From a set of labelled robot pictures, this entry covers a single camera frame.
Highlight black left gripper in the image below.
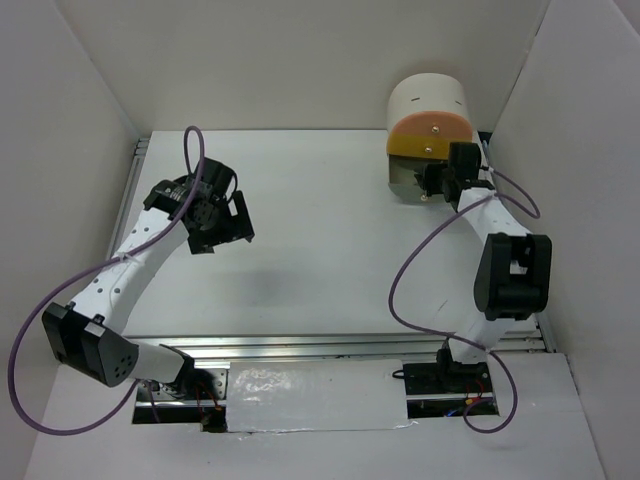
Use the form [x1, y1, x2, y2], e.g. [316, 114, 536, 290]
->
[188, 190, 254, 255]

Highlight orange drawer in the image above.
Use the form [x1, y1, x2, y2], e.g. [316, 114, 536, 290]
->
[390, 111, 472, 141]

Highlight cream round drawer organizer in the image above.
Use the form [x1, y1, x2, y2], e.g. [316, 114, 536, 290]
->
[385, 72, 474, 206]

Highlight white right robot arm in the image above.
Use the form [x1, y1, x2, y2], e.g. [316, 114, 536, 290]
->
[423, 142, 552, 394]

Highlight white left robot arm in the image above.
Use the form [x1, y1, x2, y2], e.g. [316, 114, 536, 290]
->
[42, 158, 254, 399]

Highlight white foil covered panel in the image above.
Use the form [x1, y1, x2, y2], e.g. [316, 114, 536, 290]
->
[226, 359, 410, 433]

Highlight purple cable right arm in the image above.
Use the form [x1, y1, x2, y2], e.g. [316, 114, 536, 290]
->
[388, 169, 542, 434]

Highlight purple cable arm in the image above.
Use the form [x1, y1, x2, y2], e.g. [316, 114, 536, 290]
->
[7, 125, 209, 434]
[388, 169, 542, 434]

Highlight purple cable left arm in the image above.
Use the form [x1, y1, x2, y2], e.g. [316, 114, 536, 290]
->
[7, 125, 209, 434]

